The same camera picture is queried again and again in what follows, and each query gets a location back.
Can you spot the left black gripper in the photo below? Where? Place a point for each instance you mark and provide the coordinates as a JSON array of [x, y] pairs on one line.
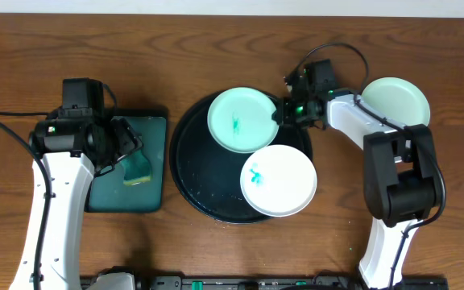
[[120, 141]]

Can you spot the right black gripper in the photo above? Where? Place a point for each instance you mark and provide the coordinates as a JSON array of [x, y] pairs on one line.
[[282, 114]]

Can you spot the green yellow sponge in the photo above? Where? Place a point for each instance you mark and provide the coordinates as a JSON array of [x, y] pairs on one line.
[[137, 169]]

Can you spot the mint green plate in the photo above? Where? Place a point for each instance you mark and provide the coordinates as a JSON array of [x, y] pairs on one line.
[[399, 100], [240, 120]]

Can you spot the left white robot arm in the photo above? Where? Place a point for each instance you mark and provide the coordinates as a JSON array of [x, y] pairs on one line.
[[80, 141]]

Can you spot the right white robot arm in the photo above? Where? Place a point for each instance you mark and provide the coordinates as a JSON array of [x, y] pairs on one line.
[[402, 182]]

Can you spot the black rectangular sponge tray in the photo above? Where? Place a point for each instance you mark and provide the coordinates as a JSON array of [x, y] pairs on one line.
[[108, 194]]

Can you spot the round black tray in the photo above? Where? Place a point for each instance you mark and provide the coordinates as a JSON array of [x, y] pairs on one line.
[[207, 175]]

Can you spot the white plate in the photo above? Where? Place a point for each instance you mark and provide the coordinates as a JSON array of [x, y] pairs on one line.
[[278, 180]]

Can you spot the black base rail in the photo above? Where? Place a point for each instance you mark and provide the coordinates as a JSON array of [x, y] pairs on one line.
[[129, 281]]

